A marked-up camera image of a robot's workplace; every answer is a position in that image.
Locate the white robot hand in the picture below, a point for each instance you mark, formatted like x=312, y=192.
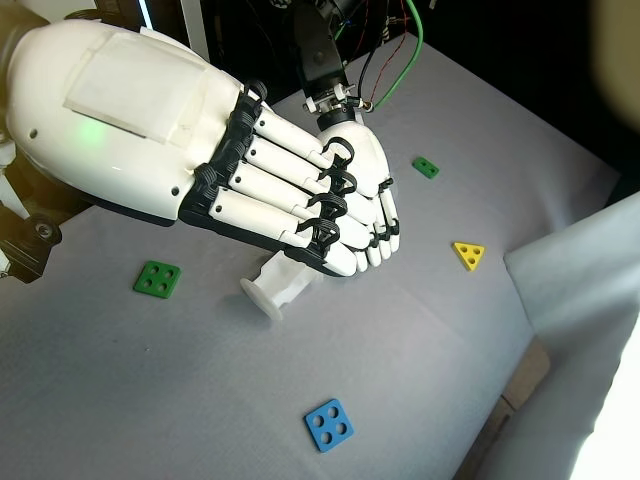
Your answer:
x=125, y=110
x=367, y=155

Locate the large clear plastic syringe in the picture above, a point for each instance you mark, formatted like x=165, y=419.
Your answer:
x=275, y=285

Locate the green two-hole block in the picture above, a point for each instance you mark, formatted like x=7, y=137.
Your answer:
x=419, y=165

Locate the white column blue light strip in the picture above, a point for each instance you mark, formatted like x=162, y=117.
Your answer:
x=192, y=25

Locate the yellow triangle three-hole block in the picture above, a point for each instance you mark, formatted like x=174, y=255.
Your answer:
x=469, y=259

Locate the grey table cloth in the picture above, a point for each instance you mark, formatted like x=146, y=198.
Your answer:
x=400, y=325

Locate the green square four-hole block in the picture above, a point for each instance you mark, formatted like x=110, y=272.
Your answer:
x=156, y=281

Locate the light grey cloth panel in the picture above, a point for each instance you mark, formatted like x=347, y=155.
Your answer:
x=575, y=300

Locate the blurred beige object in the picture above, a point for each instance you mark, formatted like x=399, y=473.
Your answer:
x=620, y=50

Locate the brown cardboard piece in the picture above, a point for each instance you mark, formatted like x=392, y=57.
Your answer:
x=530, y=375

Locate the blue square four-hole block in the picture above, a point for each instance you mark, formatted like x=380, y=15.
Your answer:
x=320, y=425

